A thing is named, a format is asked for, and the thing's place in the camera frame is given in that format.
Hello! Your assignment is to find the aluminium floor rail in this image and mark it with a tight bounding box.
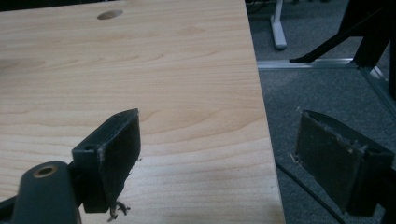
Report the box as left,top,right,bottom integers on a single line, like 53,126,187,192
257,57,396,120

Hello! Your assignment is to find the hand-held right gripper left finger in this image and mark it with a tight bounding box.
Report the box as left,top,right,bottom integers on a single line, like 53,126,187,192
71,107,142,215

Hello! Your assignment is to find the black cable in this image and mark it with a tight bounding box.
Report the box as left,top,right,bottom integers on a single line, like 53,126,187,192
275,161,347,224

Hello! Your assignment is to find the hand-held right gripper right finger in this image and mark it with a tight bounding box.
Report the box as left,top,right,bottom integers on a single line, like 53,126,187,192
293,109,396,217

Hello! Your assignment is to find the black metal stand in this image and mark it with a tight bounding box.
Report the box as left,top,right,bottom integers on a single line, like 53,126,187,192
289,0,396,102

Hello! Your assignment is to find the white desk leg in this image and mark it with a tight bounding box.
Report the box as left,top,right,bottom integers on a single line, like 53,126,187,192
270,0,288,50

